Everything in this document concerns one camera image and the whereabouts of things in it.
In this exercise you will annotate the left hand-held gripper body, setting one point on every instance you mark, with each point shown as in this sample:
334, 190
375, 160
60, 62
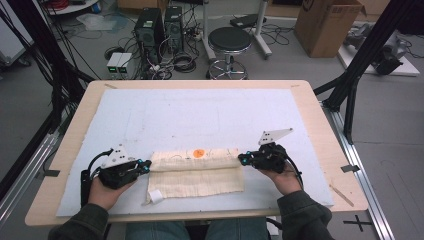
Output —
116, 173

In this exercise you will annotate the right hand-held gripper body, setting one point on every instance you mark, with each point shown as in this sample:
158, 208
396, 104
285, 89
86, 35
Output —
270, 158

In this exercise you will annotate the cream printed towel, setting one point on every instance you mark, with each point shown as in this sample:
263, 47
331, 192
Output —
196, 180

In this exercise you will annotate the person's left hand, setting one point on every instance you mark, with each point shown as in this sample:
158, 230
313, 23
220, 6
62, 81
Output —
101, 196

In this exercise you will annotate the person's right hand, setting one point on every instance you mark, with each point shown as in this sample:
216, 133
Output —
288, 181

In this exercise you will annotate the person's left leg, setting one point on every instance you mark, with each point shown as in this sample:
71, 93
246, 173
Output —
156, 231

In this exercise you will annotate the person's leg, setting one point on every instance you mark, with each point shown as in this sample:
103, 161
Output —
236, 230
156, 231

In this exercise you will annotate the white table mat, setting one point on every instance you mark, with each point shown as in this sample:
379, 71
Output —
186, 116

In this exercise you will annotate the black tape piece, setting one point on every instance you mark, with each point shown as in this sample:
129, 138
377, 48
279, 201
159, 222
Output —
350, 168
51, 173

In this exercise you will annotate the person's right leg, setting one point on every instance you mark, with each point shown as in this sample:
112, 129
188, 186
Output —
236, 230

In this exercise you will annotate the light wooden table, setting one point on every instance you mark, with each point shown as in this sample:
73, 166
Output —
311, 103

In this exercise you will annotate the thin wooden stick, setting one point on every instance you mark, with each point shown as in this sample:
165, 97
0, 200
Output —
341, 195

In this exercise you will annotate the white power supply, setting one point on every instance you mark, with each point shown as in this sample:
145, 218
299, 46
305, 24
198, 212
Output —
112, 63
126, 63

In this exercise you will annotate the black round stool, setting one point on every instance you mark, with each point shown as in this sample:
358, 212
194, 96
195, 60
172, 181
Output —
230, 38

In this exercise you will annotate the black computer tower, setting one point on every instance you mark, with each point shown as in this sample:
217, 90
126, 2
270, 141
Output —
148, 33
174, 28

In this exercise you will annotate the black flat device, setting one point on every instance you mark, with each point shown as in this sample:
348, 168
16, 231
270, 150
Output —
245, 20

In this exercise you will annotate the cardboard box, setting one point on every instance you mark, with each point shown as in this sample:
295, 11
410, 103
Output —
326, 30

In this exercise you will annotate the clear plastic bag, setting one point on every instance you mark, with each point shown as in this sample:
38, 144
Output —
96, 21

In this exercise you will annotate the grey machine on white board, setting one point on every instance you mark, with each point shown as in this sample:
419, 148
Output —
386, 56

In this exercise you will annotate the white round table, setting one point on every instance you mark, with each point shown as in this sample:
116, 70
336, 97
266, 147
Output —
73, 8

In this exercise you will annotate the aluminium rail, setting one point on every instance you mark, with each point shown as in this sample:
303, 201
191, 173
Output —
26, 173
360, 173

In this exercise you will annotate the black metal frame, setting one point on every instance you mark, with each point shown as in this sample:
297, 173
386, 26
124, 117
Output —
36, 36
366, 53

